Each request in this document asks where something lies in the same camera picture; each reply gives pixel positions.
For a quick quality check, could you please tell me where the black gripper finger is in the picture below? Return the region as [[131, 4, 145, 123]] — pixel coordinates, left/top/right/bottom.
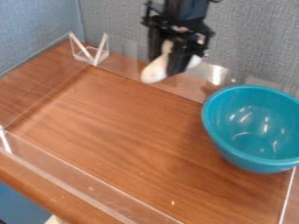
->
[[167, 40, 200, 76], [148, 27, 164, 60]]

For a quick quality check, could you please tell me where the white toy mushroom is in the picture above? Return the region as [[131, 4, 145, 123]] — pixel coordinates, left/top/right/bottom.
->
[[140, 39, 201, 84]]

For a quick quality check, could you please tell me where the clear acrylic barrier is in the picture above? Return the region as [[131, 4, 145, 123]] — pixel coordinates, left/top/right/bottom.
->
[[0, 37, 299, 224]]

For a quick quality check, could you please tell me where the blue plastic bowl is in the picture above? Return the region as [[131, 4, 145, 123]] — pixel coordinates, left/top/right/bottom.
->
[[200, 85, 299, 174]]

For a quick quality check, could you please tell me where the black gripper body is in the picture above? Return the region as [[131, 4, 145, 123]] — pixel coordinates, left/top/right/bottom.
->
[[141, 0, 215, 56]]

